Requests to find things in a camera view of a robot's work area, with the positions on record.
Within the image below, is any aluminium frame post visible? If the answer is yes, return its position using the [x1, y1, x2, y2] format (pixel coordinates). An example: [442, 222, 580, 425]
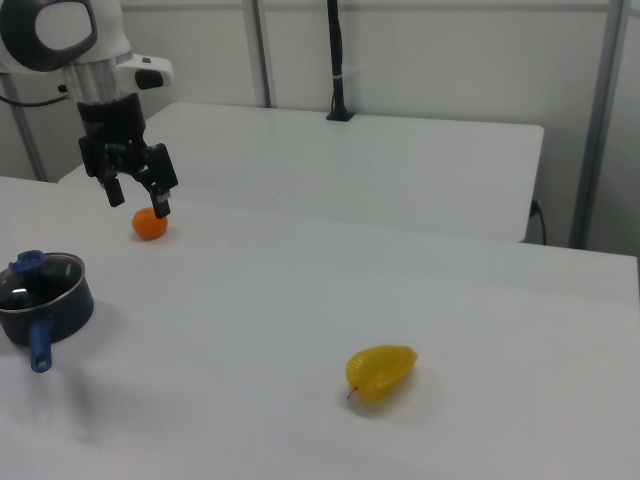
[569, 0, 634, 250]
[242, 0, 277, 109]

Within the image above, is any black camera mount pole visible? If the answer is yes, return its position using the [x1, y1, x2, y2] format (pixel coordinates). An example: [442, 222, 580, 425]
[325, 0, 356, 123]

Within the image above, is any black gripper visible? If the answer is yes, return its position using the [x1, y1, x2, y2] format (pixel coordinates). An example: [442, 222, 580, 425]
[76, 93, 180, 220]

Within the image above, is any dark pot with blue handle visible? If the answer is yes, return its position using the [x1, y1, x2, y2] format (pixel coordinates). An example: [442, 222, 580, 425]
[0, 252, 95, 374]

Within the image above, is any glass lid with blue knob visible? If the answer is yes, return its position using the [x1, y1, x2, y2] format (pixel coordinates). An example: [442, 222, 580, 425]
[0, 249, 85, 314]

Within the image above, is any black power cable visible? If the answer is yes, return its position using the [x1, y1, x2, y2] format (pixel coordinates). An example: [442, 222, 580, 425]
[529, 199, 549, 246]

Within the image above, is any yellow starfruit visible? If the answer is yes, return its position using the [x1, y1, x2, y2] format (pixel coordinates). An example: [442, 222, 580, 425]
[345, 344, 419, 405]

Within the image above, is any white side table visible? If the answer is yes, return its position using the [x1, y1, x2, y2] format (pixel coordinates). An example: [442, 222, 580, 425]
[57, 102, 545, 245]

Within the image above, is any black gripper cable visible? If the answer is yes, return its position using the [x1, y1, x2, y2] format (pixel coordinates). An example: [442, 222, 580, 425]
[0, 83, 69, 108]

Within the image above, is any orange mandarin fruit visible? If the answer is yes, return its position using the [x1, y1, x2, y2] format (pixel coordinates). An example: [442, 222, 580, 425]
[131, 206, 170, 242]

